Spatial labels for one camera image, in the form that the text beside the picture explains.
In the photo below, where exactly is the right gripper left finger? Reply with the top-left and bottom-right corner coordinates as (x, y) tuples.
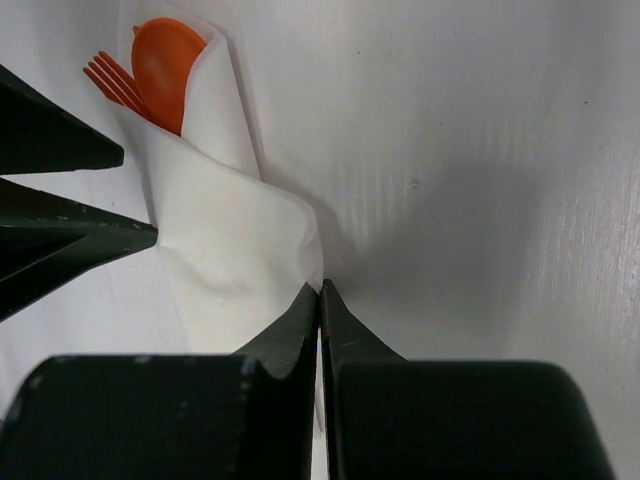
(1, 286), (319, 479)

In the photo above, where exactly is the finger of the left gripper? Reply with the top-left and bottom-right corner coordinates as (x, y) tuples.
(0, 68), (124, 175)
(1, 179), (158, 320)

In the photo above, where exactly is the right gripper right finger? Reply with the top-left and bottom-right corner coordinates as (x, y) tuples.
(320, 282), (614, 479)

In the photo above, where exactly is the orange plastic fork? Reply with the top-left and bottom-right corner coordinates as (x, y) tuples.
(83, 50), (153, 121)

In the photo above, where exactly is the orange plastic spoon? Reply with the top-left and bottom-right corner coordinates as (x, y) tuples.
(131, 17), (206, 135)

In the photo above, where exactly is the white paper napkin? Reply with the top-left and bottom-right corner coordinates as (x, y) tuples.
(113, 3), (324, 354)

